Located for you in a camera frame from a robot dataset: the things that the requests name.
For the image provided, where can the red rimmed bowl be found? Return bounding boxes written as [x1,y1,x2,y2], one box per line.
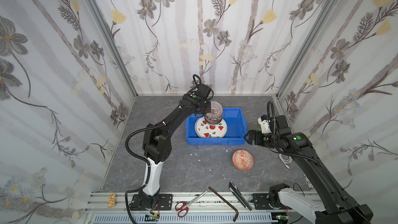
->
[204,101,223,124]

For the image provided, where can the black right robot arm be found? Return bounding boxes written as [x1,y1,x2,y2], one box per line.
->
[244,116,373,224]

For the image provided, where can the dark bent metal bar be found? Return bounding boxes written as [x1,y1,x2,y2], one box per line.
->
[208,186,239,223]

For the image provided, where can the small wooden block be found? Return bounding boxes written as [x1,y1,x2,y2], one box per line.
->
[107,193,116,208]

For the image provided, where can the aluminium front rail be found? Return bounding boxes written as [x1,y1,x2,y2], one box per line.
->
[83,191,343,215]

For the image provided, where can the white slotted cable duct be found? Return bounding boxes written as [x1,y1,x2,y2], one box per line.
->
[92,213,277,224]

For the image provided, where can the white watermelon plate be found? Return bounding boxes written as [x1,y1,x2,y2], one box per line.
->
[194,117,228,138]

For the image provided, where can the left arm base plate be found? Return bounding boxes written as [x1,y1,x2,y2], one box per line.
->
[129,194,173,211]

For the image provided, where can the red handled scissors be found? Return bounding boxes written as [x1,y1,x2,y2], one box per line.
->
[175,191,208,218]

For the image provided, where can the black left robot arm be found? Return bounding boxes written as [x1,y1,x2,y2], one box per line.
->
[124,83,214,209]

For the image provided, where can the white coiled usb cable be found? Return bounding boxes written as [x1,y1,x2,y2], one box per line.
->
[279,153,293,169]

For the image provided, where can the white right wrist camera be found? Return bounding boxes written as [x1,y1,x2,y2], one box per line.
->
[258,115,271,134]

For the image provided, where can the orange and blue patterned bowl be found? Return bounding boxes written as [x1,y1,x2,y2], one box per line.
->
[232,149,254,171]

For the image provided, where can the blue plastic bin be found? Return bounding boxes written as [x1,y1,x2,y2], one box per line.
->
[185,107,247,146]

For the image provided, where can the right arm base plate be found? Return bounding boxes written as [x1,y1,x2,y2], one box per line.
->
[250,194,287,211]

